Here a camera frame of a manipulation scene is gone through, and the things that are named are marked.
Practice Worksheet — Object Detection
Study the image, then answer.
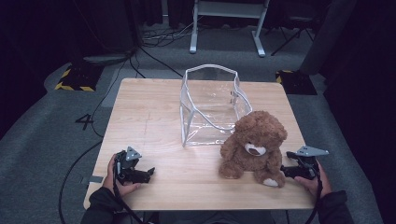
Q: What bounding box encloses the person's left hand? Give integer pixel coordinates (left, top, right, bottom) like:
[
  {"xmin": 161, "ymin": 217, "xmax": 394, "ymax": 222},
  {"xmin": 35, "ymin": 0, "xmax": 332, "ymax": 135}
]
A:
[{"xmin": 102, "ymin": 153, "xmax": 142, "ymax": 198}]

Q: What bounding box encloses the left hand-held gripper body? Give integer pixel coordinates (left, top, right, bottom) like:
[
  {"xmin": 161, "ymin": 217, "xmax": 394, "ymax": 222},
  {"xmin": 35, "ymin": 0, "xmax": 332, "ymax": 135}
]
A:
[{"xmin": 113, "ymin": 146, "xmax": 148, "ymax": 185}]

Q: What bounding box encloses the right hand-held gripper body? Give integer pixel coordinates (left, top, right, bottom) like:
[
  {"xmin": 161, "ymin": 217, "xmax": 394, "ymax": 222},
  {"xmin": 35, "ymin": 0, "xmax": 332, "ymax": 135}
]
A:
[{"xmin": 290, "ymin": 145, "xmax": 330, "ymax": 181}]

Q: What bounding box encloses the person's right hand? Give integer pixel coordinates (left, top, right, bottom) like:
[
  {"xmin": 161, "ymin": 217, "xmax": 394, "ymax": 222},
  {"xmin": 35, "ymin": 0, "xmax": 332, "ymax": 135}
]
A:
[{"xmin": 293, "ymin": 162, "xmax": 332, "ymax": 199}]

